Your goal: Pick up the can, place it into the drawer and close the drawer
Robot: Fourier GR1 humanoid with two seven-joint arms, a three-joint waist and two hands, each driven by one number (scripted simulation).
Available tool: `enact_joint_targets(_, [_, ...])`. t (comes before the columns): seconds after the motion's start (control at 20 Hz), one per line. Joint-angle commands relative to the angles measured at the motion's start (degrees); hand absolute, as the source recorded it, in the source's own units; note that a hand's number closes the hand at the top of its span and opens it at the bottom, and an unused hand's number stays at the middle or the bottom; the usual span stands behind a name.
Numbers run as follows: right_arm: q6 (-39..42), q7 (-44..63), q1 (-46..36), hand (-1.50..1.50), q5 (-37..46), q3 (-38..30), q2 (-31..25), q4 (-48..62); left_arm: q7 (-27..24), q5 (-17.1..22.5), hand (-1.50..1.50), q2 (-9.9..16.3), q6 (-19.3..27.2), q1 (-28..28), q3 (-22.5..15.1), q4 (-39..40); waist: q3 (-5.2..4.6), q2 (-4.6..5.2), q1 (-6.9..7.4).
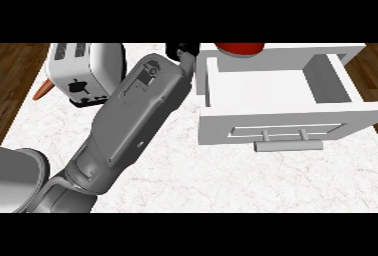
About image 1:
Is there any orange carrot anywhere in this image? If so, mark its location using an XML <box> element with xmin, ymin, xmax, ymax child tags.
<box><xmin>30</xmin><ymin>79</ymin><xmax>54</xmax><ymax>102</ymax></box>

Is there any grey drawer handle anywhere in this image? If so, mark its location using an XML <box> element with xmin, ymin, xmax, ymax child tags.
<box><xmin>252</xmin><ymin>129</ymin><xmax>324</xmax><ymax>153</ymax></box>

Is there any white drawer cabinet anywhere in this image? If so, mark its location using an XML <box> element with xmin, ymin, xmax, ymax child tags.
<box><xmin>194</xmin><ymin>42</ymin><xmax>369</xmax><ymax>98</ymax></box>

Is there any white toaster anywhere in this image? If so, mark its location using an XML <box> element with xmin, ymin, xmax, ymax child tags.
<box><xmin>42</xmin><ymin>42</ymin><xmax>128</xmax><ymax>108</ymax></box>

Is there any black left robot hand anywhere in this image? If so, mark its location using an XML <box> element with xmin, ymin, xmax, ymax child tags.
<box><xmin>163</xmin><ymin>42</ymin><xmax>200</xmax><ymax>78</ymax></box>

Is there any white drawer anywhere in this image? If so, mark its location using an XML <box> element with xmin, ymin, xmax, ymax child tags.
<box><xmin>196</xmin><ymin>53</ymin><xmax>378</xmax><ymax>146</ymax></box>

